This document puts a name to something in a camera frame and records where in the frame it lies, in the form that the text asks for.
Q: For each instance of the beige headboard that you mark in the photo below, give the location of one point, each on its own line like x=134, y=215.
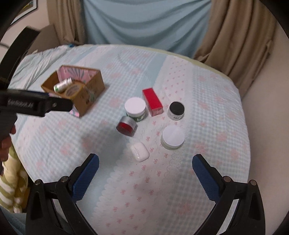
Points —
x=47, y=36

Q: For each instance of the white earbuds case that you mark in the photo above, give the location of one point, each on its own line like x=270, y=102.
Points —
x=140, y=152

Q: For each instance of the pale green mattress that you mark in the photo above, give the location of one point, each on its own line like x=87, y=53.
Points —
x=212, y=67

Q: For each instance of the beige curtain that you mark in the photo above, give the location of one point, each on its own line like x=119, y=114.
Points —
x=65, y=20
x=237, y=34

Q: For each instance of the red jar white lid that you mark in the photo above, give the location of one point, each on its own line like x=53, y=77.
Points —
x=124, y=127

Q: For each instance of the brown tape roll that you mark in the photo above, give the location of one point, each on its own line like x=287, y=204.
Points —
x=73, y=90

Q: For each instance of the floral lined cardboard box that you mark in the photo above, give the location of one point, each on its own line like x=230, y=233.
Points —
x=92, y=90

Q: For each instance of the crumpled pale blue quilt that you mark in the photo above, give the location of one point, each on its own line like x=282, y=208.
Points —
x=38, y=65

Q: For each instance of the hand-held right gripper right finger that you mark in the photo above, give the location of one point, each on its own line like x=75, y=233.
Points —
x=205, y=178

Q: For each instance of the blue curtain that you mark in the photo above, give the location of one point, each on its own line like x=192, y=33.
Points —
x=140, y=22

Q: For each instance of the red rectangular box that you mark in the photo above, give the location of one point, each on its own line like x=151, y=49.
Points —
x=152, y=99

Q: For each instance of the large white lid jar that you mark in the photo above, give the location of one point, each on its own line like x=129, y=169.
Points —
x=172, y=135

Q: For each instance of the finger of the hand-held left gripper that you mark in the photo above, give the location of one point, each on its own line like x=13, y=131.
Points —
x=58, y=104

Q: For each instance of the wall poster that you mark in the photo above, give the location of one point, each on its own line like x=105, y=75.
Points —
x=29, y=4

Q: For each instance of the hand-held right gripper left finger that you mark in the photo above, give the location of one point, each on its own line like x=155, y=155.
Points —
x=87, y=176

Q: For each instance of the person's left hand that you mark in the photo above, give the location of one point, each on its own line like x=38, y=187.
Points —
x=5, y=146

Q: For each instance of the small bottle with green label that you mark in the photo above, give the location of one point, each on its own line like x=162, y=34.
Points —
x=62, y=84

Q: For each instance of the large white round lid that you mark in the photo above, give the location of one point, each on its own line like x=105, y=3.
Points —
x=135, y=105

